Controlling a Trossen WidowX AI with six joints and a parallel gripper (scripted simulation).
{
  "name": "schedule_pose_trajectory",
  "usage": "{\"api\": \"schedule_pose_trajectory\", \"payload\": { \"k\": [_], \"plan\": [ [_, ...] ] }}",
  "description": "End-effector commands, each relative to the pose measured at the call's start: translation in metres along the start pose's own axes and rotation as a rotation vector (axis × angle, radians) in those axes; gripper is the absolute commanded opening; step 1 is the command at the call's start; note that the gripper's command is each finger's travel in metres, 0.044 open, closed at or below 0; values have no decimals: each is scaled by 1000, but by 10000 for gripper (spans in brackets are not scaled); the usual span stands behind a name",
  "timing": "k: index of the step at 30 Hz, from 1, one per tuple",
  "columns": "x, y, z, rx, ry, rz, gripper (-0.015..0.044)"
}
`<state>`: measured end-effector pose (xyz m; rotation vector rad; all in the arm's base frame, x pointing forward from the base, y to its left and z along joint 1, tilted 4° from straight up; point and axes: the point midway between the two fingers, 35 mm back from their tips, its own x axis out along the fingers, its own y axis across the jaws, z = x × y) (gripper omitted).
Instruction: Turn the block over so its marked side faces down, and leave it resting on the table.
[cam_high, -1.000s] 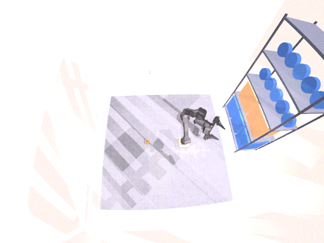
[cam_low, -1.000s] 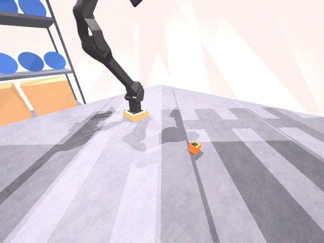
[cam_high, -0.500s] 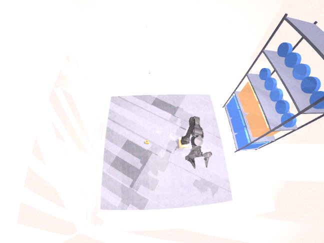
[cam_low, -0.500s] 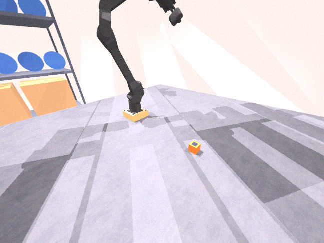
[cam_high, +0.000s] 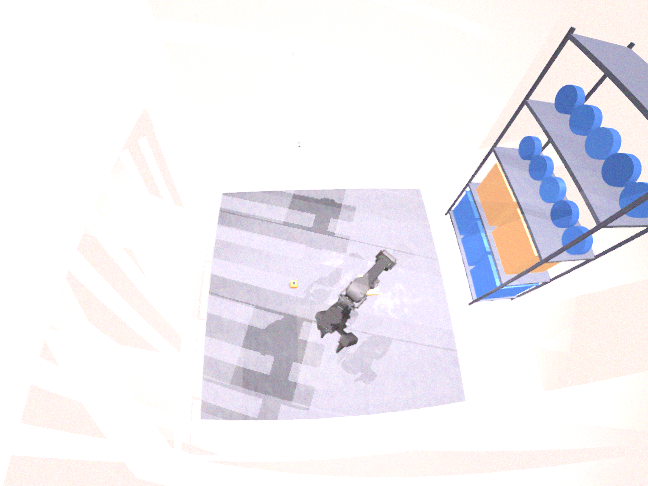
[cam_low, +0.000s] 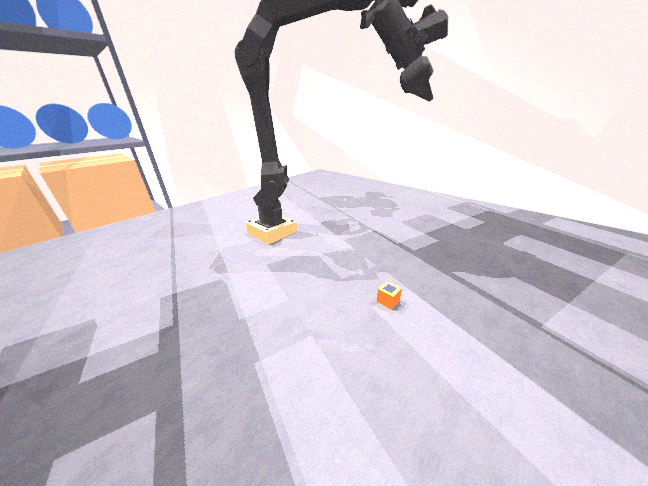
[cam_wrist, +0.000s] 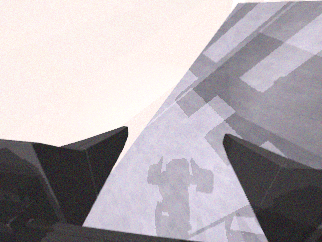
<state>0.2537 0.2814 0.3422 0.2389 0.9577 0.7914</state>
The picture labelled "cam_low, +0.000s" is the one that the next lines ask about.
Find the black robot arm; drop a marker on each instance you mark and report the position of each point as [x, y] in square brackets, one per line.
[252, 55]

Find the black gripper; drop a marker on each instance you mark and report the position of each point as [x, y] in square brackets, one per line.
[418, 69]

